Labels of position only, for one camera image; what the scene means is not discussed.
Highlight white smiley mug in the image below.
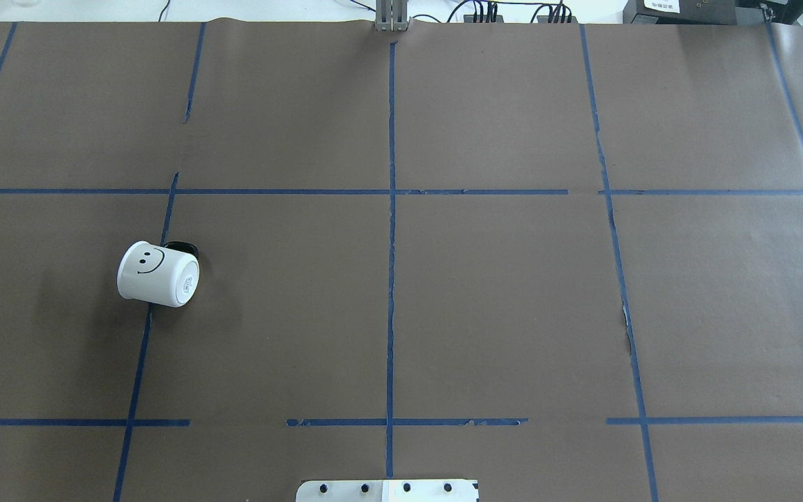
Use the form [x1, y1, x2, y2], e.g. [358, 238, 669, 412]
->
[116, 241, 201, 308]

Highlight black computer box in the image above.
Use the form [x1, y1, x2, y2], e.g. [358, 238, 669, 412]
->
[622, 1, 765, 26]

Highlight aluminium frame post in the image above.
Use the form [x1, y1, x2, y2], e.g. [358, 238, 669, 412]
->
[375, 0, 411, 32]

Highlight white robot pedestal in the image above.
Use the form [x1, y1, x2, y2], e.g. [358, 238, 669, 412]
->
[296, 479, 480, 501]

